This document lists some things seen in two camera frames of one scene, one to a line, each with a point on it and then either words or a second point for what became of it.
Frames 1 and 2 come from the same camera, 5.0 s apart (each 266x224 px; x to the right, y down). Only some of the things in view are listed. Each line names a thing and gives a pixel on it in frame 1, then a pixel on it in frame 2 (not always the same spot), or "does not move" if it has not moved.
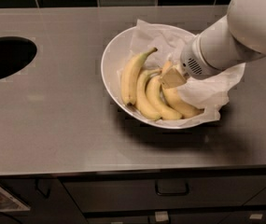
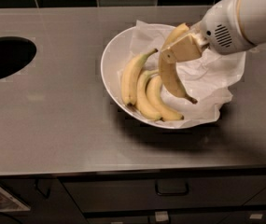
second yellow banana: [141, 99] does not move
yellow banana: [176, 102] -> [170, 70]
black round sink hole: [5, 56] does not move
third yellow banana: [155, 95] does not move
